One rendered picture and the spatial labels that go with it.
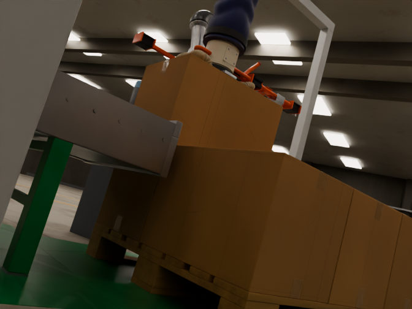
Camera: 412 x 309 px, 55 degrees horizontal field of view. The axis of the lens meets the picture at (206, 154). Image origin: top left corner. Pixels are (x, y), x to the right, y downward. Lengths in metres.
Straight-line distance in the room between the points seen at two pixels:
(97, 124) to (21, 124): 0.86
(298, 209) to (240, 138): 0.71
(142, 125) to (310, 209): 0.61
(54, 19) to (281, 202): 0.86
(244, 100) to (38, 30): 1.49
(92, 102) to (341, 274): 1.00
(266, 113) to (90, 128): 0.97
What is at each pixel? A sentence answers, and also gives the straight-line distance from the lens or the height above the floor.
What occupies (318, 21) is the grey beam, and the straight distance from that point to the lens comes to 5.58.
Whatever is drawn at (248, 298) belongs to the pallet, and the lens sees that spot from 1.15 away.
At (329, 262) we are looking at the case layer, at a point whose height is 0.28.
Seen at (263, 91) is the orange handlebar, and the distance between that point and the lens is 2.25.
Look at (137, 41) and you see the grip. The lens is 2.11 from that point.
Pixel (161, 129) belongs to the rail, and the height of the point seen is 0.55.
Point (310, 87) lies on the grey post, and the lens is 5.35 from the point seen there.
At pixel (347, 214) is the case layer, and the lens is 1.48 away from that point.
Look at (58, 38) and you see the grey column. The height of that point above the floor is 0.44.
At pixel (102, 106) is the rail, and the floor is 0.55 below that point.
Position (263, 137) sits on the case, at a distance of 1.96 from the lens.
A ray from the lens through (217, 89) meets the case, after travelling 1.79.
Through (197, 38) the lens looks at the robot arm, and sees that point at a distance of 2.48.
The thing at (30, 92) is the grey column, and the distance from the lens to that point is 0.46.
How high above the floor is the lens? 0.30
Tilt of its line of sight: 9 degrees up
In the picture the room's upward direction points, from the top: 16 degrees clockwise
